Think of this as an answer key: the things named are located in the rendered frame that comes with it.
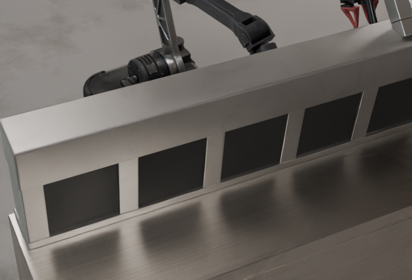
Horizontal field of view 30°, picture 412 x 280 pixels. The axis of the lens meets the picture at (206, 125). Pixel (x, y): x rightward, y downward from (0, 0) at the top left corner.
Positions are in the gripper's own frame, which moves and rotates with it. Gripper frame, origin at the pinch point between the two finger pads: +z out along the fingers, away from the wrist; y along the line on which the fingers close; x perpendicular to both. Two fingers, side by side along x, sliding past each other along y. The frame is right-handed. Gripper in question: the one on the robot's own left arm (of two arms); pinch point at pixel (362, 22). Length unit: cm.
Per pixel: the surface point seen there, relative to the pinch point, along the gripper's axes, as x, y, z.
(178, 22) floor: 184, 30, 16
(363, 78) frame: -87, -75, -15
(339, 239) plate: -90, -89, 9
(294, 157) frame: -78, -87, -3
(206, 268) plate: -87, -113, 4
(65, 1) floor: 225, -14, -8
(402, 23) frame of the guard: -88, -66, -22
